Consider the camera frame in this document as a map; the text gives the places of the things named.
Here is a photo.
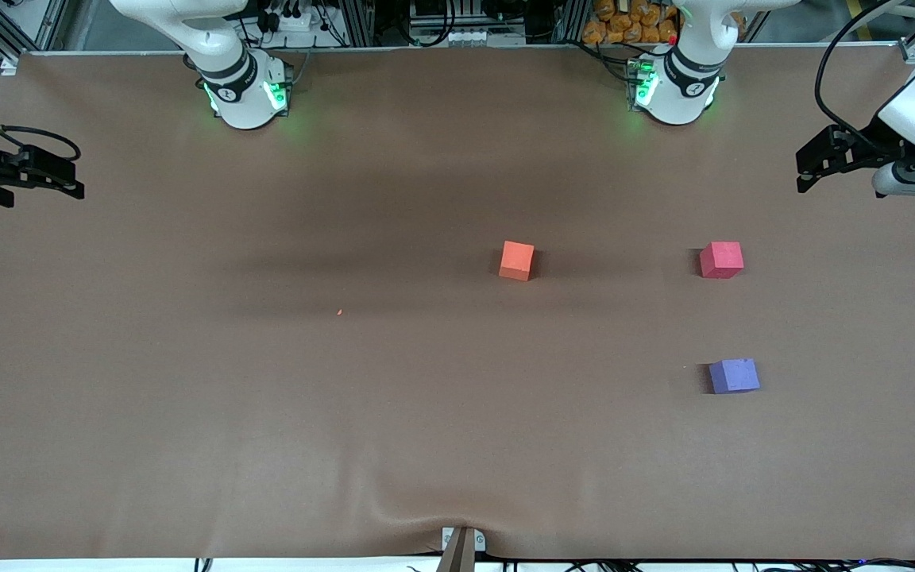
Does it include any metal table clamp bracket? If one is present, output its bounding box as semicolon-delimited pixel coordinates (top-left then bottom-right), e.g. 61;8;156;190
441;527;487;572

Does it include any orange foam block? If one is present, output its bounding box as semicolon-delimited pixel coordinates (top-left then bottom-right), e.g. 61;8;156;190
498;241;535;281

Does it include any pile of orange packets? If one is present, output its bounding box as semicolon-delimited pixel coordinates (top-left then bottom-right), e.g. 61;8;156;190
582;0;678;45

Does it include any brown table cover mat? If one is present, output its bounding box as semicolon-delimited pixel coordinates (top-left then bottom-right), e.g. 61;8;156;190
0;44;915;561

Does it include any white power strip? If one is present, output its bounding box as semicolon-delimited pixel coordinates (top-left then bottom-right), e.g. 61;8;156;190
265;8;315;33

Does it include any red foam block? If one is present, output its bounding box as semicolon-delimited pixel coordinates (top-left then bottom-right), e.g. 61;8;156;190
699;242;744;280

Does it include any purple foam block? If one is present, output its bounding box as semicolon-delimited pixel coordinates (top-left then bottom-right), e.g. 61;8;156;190
708;358;761;395

